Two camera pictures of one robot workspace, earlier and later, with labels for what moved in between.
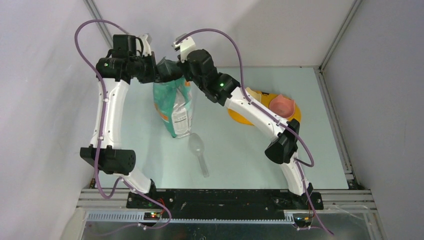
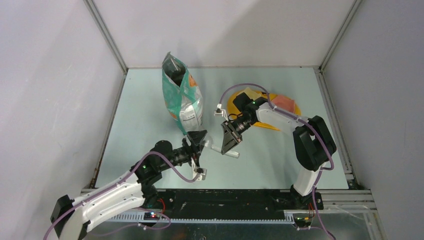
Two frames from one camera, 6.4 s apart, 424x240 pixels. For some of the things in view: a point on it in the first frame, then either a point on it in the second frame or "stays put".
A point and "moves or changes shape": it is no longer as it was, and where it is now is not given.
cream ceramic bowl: x=257 y=96 stays put
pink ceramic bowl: x=282 y=106 stays put
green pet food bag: x=173 y=99 moves or changes shape
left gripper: x=155 y=74 to x=194 y=152
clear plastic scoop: x=196 y=144 moves or changes shape
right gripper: x=184 y=68 to x=231 y=138
